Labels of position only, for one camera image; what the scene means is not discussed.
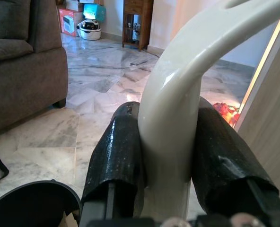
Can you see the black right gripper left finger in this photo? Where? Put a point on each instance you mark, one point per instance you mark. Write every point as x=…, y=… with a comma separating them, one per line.
x=114, y=160

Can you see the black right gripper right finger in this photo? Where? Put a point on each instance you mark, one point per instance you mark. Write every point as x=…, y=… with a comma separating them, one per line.
x=220, y=153

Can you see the cream plastic dustpan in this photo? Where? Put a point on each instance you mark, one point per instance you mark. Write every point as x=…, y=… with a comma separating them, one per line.
x=168, y=118

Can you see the light wood cabinet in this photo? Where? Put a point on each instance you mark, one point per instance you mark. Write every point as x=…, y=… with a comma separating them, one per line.
x=272, y=106

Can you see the brown cardboard box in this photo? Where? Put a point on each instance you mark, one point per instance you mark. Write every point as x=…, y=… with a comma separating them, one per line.
x=69, y=221

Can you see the black round bin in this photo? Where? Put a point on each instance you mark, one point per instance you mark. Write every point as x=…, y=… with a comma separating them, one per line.
x=31, y=203

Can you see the brown grey fabric sofa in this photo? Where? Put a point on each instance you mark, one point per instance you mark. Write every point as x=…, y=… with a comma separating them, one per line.
x=24, y=78

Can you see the white round appliance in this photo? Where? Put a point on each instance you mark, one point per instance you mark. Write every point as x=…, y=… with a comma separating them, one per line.
x=90, y=30

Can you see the dark wooden shelf cabinet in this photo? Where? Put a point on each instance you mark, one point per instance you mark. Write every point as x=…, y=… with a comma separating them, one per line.
x=144, y=23

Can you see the red white carton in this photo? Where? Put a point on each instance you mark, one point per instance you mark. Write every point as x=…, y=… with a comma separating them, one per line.
x=67, y=22

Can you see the teal box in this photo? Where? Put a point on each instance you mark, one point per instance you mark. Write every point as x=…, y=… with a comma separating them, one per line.
x=95, y=11

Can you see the white box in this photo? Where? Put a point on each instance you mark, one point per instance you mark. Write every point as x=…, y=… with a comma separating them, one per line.
x=73, y=6

